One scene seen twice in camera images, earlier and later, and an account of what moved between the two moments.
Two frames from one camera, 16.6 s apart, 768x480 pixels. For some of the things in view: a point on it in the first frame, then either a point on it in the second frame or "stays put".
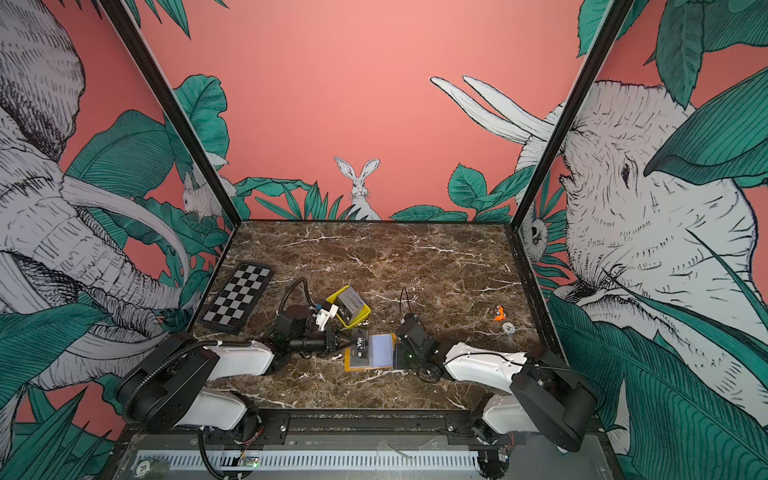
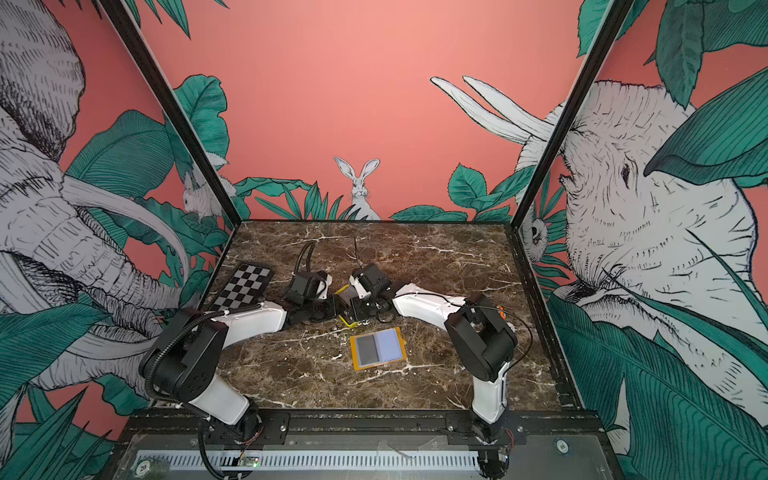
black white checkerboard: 232,307 stays put
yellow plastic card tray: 351,309 stays put
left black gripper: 331,341 to 332,308
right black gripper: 400,357 to 361,316
